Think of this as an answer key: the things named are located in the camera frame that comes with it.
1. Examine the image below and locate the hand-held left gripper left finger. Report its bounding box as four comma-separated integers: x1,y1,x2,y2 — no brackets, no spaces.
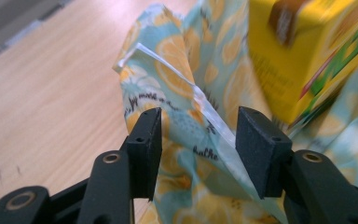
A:
76,106,163,224

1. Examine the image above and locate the yellow carton box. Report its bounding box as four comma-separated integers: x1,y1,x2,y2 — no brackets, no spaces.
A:
247,0,358,126

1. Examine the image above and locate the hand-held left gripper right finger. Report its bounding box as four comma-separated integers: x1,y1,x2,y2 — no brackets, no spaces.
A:
235,105,358,224

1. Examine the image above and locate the orange print fabric bag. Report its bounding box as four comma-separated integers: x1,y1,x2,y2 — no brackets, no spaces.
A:
112,0,358,224

